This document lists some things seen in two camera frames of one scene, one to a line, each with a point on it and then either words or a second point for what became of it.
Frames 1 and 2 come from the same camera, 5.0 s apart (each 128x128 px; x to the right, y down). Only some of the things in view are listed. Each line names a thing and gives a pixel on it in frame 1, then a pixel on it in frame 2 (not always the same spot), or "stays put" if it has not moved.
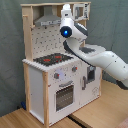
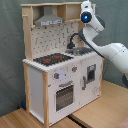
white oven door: [64, 97] stays put
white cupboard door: [90, 80] stays put
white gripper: [66, 16] → [86, 7]
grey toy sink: [86, 50] stays put
